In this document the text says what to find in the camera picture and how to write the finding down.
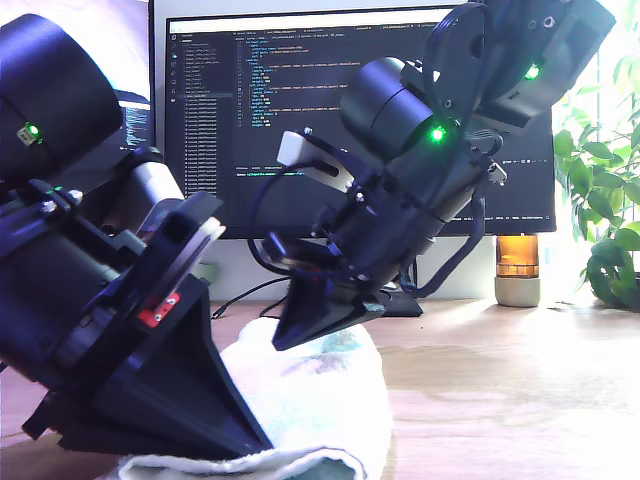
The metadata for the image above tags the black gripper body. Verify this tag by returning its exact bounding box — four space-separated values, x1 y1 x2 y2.
0 192 226 442
262 193 437 319

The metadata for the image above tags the black monitor showing terminal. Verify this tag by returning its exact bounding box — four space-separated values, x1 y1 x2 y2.
0 0 160 169

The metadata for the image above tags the black Huawei monitor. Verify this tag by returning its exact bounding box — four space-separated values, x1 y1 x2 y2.
162 3 557 317

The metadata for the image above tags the green leafy houseplant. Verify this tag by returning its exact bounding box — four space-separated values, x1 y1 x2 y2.
549 44 640 310

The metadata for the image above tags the pastel printed tea towel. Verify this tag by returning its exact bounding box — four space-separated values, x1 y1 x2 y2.
117 317 394 480

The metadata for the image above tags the amber glass jar grey base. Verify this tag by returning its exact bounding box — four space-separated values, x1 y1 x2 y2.
493 235 543 308

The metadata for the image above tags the black camera cable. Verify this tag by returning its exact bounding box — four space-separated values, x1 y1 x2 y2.
246 173 351 275

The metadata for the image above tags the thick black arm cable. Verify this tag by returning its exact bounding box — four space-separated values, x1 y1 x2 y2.
399 192 489 297

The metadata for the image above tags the black looped desk cable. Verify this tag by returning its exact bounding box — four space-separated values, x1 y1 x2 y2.
212 277 292 322

